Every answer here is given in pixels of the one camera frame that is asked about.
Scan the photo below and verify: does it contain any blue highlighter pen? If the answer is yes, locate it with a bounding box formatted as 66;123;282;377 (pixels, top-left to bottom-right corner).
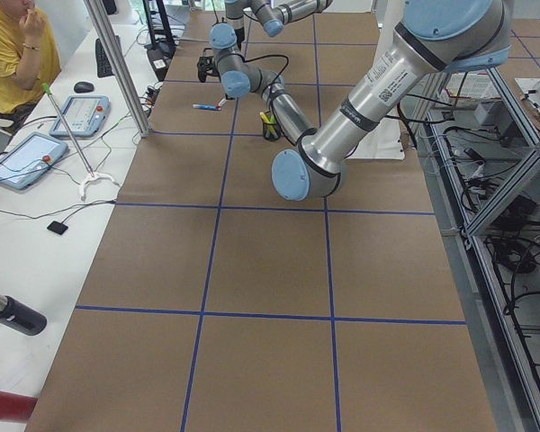
193;103;221;111

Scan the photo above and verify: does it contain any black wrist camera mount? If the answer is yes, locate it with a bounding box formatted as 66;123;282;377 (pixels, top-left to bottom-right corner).
197;56;217;83

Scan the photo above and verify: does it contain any yellow highlighter pen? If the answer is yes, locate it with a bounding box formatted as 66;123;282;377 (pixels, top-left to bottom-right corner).
259;112;272;138

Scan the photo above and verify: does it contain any teach pendant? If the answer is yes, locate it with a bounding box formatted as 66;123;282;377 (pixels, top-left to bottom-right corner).
0;132;68;191
59;94;111;139

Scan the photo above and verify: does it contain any black computer mouse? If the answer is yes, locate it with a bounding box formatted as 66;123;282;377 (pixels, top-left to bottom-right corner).
73;81;95;94

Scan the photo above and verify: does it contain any lower teach pendant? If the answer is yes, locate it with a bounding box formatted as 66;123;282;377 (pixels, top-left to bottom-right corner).
0;132;68;191

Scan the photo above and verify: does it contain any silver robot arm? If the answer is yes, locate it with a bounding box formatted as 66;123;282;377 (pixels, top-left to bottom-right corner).
272;1;515;201
210;1;331;145

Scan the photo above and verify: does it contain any red white marker pen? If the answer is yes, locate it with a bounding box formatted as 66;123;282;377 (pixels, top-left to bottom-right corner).
215;98;229;110

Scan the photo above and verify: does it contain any black thermos bottle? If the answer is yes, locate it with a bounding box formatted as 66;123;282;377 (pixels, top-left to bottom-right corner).
0;293;47;336

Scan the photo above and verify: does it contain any black mesh pen cup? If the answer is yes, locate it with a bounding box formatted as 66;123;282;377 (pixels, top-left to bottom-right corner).
262;120;281;142

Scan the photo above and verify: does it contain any aluminium frame post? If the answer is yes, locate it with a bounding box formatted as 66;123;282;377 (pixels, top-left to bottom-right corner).
84;0;150;138

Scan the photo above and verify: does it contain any white reacher stick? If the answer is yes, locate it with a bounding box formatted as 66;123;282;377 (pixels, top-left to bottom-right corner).
41;83;120;202

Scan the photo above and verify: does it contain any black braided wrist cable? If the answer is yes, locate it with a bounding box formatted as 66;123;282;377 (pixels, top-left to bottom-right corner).
202;46;290;104

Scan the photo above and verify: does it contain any person in yellow shirt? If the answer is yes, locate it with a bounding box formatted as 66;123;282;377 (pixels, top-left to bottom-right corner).
0;0;61;134

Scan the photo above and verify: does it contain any upper teach pendant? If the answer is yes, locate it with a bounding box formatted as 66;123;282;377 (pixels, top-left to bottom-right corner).
59;94;111;139

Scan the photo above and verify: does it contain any red bottle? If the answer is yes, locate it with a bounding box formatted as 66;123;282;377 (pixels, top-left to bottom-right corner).
0;391;38;423

